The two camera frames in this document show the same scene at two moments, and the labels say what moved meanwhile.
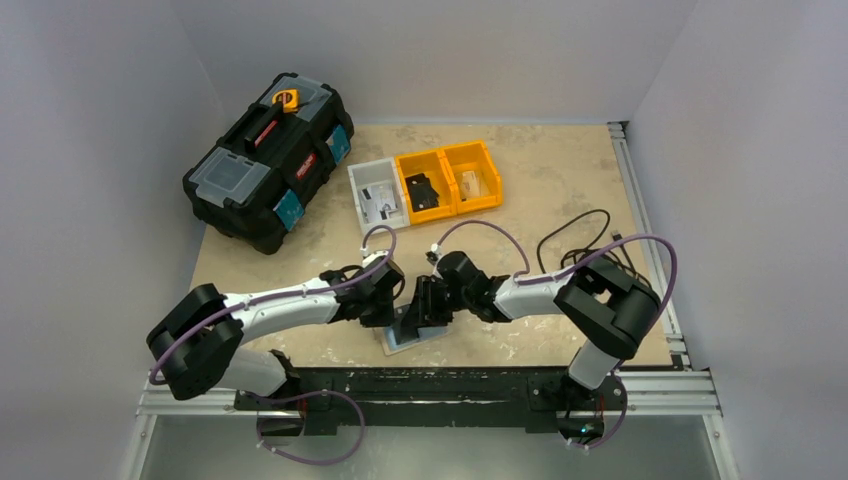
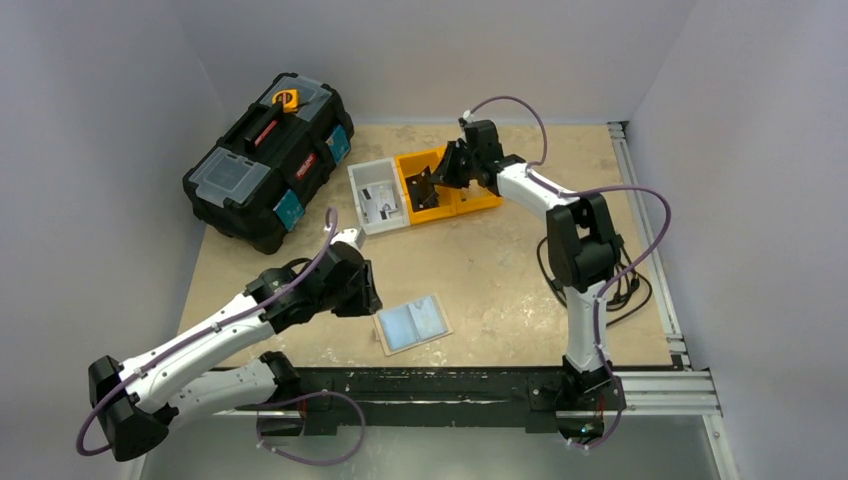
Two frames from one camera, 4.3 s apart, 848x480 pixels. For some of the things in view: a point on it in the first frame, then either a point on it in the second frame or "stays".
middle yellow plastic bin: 435,166 stays
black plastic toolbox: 260,177 stays
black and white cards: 378,202 stays
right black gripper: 431,302 to 454,164
